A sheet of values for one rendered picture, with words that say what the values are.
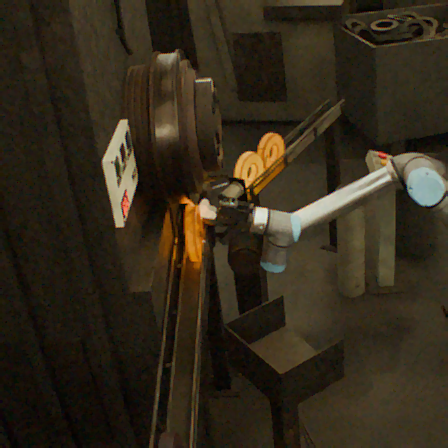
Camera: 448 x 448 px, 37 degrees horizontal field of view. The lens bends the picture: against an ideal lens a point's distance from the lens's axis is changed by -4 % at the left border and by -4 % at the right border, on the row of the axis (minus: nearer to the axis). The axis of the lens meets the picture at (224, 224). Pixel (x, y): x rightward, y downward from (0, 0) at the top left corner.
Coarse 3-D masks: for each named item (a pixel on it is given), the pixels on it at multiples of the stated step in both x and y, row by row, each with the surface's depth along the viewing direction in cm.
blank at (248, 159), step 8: (248, 152) 265; (240, 160) 262; (248, 160) 263; (256, 160) 267; (240, 168) 261; (248, 168) 263; (256, 168) 269; (240, 176) 261; (256, 176) 270; (248, 184) 266
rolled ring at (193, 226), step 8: (192, 208) 218; (184, 216) 217; (192, 216) 216; (200, 216) 229; (184, 224) 215; (192, 224) 215; (200, 224) 229; (184, 232) 215; (192, 232) 215; (200, 232) 230; (192, 240) 215; (200, 240) 229; (192, 248) 216; (200, 248) 226; (192, 256) 219
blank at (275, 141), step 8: (264, 136) 273; (272, 136) 272; (280, 136) 277; (264, 144) 270; (272, 144) 274; (280, 144) 278; (264, 152) 270; (272, 152) 280; (280, 152) 280; (264, 160) 272; (272, 160) 278; (264, 168) 274; (272, 168) 277
